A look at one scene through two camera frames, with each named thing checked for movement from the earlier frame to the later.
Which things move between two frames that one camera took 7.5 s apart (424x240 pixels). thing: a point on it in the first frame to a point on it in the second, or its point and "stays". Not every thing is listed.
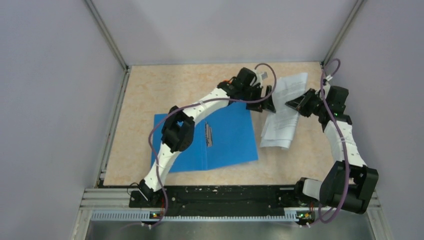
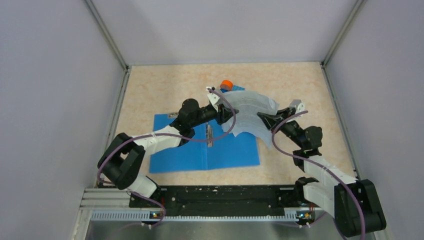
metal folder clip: (208, 135) stays
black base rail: (219, 201) stays
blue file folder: (227, 137) stays
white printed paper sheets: (279, 128) to (249, 103)
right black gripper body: (317, 105) to (290, 128)
